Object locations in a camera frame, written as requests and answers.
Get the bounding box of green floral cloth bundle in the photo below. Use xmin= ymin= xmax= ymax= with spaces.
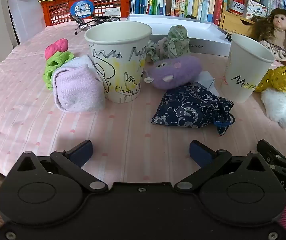
xmin=168 ymin=25 xmax=190 ymax=58

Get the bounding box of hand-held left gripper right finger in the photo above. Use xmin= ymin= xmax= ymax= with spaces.
xmin=174 ymin=140 xmax=271 ymax=193

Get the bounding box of black model bicycle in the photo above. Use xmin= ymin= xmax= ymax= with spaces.
xmin=70 ymin=14 xmax=121 ymax=36

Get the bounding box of purple plush toy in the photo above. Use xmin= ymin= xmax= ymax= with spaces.
xmin=143 ymin=55 xmax=203 ymax=90

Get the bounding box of red plastic crate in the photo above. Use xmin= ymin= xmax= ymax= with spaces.
xmin=38 ymin=0 xmax=133 ymax=27

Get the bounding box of brown-haired doll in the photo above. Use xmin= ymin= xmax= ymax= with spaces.
xmin=248 ymin=7 xmax=286 ymax=69

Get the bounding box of white paper cup black writing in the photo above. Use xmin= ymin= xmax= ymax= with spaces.
xmin=220 ymin=34 xmax=276 ymax=104

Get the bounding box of white fluffy plush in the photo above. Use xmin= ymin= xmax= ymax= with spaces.
xmin=261 ymin=89 xmax=286 ymax=129

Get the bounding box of white cardboard box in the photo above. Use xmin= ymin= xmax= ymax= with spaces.
xmin=127 ymin=14 xmax=232 ymax=57

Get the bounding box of white patterned pen box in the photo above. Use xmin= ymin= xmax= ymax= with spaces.
xmin=243 ymin=0 xmax=268 ymax=20

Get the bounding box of red beer can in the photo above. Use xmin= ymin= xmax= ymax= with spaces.
xmin=229 ymin=0 xmax=247 ymax=15

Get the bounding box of navy floral drawstring pouch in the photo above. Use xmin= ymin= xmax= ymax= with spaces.
xmin=151 ymin=84 xmax=236 ymax=137

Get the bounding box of white paper cup with drawings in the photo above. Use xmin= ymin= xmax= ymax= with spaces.
xmin=84 ymin=21 xmax=153 ymax=103

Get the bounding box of pale lavender sock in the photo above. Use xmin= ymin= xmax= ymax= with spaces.
xmin=52 ymin=55 xmax=106 ymax=112

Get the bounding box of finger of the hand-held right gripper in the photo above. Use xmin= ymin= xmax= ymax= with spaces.
xmin=256 ymin=139 xmax=286 ymax=167

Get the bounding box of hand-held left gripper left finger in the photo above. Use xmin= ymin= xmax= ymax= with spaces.
xmin=15 ymin=140 xmax=109 ymax=193

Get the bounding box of black binder clip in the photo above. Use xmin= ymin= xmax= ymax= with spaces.
xmin=224 ymin=29 xmax=237 ymax=42

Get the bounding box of green scrunchie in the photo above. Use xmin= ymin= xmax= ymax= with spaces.
xmin=42 ymin=51 xmax=75 ymax=91

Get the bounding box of grey checked scrunchie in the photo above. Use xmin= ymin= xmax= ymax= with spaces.
xmin=146 ymin=37 xmax=169 ymax=63

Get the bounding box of small wooden drawer box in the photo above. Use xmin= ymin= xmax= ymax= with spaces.
xmin=219 ymin=2 xmax=256 ymax=33

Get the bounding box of pink tablecloth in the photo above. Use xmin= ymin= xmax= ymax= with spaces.
xmin=0 ymin=21 xmax=286 ymax=180

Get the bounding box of white paper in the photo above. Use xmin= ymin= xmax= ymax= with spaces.
xmin=199 ymin=71 xmax=220 ymax=97

